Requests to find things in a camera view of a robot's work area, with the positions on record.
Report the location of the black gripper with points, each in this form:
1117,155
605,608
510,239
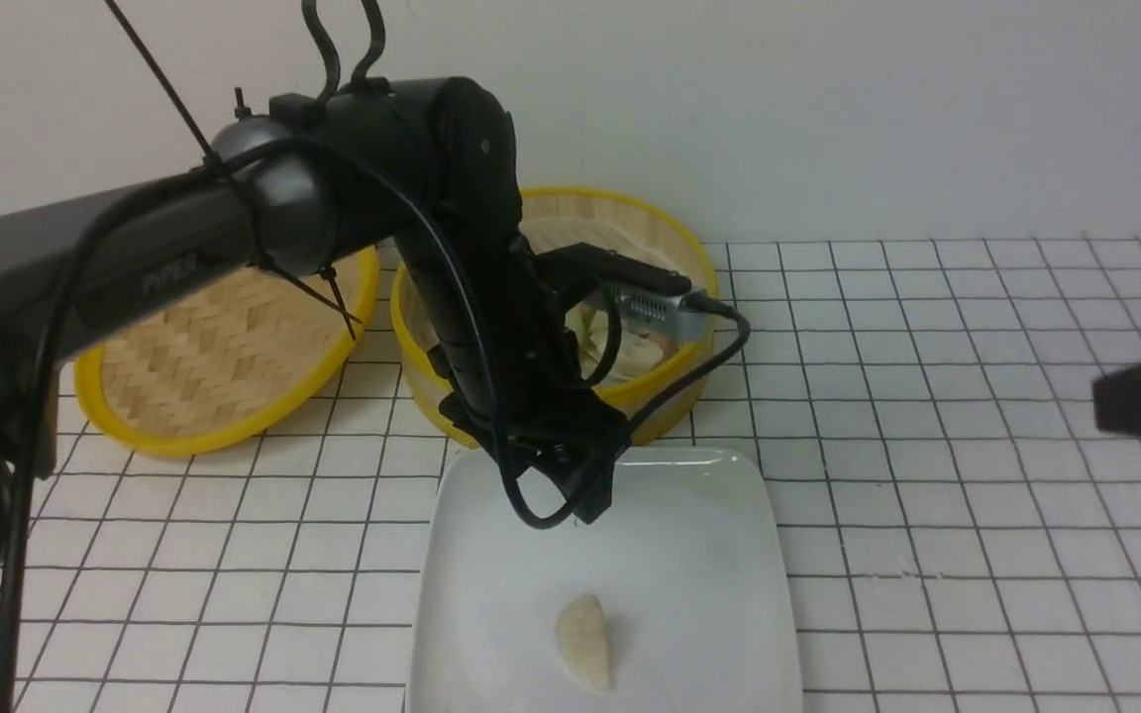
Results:
520,403

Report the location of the pale white dumpling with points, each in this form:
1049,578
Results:
583,644

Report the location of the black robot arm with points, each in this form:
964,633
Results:
430,164

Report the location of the white square plate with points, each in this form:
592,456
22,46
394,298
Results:
686,563

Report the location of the bamboo steamer lid yellow rim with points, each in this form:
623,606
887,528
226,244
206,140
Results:
227,363

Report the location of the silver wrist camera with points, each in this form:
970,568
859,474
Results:
645,295

